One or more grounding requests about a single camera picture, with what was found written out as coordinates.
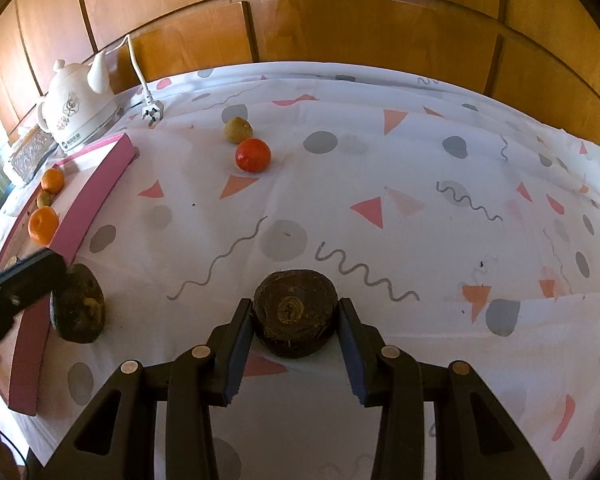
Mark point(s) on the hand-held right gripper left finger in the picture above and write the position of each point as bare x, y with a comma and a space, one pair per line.
240, 355

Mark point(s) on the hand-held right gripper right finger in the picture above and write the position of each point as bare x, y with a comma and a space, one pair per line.
352, 355

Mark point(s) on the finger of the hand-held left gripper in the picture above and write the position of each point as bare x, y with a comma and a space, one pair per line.
30, 277

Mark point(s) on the orange with stem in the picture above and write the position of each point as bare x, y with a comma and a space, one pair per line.
42, 226
52, 180

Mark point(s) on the dark brown root chunk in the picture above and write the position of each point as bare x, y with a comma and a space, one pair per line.
295, 310
80, 305

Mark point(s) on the small tan potato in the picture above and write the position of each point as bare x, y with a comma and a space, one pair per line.
43, 199
237, 130

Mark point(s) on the shallow pink cardboard box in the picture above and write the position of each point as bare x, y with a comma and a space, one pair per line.
87, 195

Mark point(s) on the glittery tissue box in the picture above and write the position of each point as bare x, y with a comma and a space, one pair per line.
30, 155

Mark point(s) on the white ceramic electric kettle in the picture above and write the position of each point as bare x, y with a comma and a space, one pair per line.
75, 105

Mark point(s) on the red tomato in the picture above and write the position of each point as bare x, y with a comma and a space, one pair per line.
252, 155

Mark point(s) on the wooden wardrobe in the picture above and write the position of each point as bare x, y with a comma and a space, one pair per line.
355, 35

